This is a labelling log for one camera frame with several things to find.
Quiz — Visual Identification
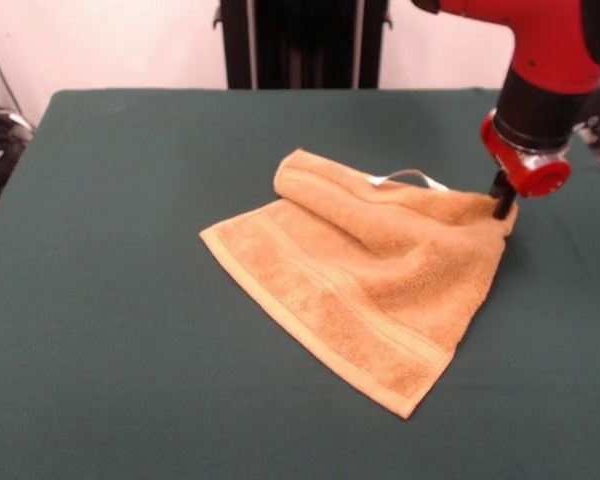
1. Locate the orange terry towel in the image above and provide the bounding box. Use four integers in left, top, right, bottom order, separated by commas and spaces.
199, 148, 520, 421

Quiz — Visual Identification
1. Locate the dark green table cloth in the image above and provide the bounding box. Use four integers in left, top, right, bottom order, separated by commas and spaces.
0, 87, 600, 480

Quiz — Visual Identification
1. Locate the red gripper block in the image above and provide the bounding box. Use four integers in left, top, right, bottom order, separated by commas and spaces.
479, 108, 573, 221

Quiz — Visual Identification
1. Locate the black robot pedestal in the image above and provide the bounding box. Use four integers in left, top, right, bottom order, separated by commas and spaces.
212, 0, 394, 91

